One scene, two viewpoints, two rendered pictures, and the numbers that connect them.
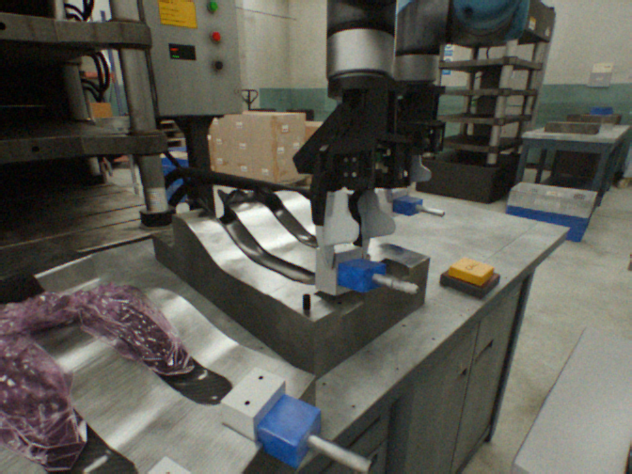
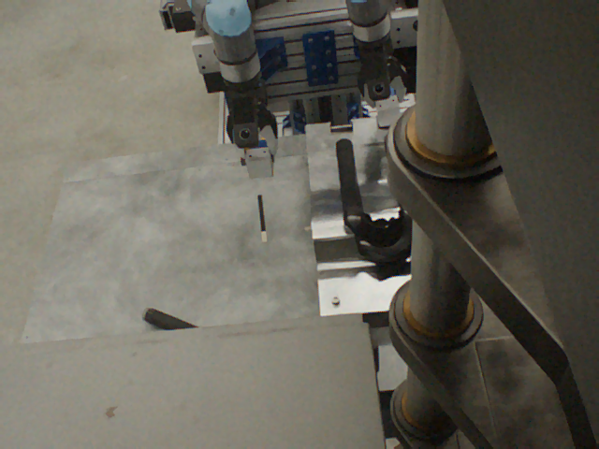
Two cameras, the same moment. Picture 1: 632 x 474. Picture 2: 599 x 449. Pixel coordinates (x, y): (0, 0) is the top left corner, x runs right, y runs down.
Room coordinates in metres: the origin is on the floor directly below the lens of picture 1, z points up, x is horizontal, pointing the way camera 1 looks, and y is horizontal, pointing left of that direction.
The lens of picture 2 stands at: (1.31, 0.63, 1.88)
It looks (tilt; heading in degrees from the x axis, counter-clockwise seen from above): 50 degrees down; 230
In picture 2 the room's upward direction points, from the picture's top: 11 degrees counter-clockwise
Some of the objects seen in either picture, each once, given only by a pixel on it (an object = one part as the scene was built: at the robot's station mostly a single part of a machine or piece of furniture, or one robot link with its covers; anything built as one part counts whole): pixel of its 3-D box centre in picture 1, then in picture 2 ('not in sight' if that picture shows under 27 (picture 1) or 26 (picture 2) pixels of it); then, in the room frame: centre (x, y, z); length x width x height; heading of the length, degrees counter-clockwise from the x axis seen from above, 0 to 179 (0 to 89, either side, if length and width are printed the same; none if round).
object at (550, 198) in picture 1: (550, 198); not in sight; (3.07, -2.07, 0.28); 0.61 x 0.41 x 0.15; 48
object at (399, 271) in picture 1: (387, 278); (342, 133); (0.49, -0.11, 0.87); 0.05 x 0.05 x 0.04; 44
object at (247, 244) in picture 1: (271, 225); (378, 183); (0.60, 0.08, 0.92); 0.35 x 0.16 x 0.09; 44
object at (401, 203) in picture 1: (412, 206); (259, 148); (0.67, -0.19, 0.93); 0.13 x 0.05 x 0.05; 44
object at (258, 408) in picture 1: (299, 434); not in sight; (0.23, 0.01, 0.86); 0.13 x 0.05 x 0.05; 61
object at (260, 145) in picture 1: (257, 149); not in sight; (4.90, 0.78, 0.47); 1.22 x 0.80 x 0.94; 52
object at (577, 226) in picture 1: (545, 217); not in sight; (3.07, -2.07, 0.11); 0.61 x 0.41 x 0.22; 48
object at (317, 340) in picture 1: (272, 246); (374, 205); (0.62, 0.08, 0.87); 0.50 x 0.26 x 0.14; 44
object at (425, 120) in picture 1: (414, 120); (246, 94); (0.68, -0.18, 1.09); 0.09 x 0.08 x 0.12; 44
